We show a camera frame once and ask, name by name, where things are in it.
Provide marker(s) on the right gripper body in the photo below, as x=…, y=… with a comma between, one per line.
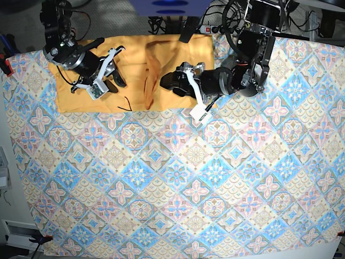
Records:
x=87, y=66

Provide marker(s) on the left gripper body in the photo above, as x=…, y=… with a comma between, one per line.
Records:
x=213, y=84

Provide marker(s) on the orange T-shirt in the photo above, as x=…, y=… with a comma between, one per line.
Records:
x=145, y=60

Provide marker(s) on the purple blue robot base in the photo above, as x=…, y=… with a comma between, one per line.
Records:
x=150, y=8

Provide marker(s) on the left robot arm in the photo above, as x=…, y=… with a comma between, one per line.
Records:
x=253, y=50

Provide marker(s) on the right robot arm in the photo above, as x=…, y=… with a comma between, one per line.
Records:
x=61, y=42

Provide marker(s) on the white power strip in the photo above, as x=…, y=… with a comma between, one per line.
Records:
x=218, y=29

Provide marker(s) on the red black table clamp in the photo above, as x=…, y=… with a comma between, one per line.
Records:
x=7, y=52

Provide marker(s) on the patterned blue pink tablecloth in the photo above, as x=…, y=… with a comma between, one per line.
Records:
x=265, y=174

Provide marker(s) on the grey plastic box stack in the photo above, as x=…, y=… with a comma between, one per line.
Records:
x=4, y=172

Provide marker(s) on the orange black corner clamp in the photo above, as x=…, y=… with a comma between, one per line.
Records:
x=39, y=239

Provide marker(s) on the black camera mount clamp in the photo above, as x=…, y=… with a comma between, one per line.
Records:
x=189, y=28

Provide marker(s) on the white metal rail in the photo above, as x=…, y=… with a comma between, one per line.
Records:
x=18, y=234

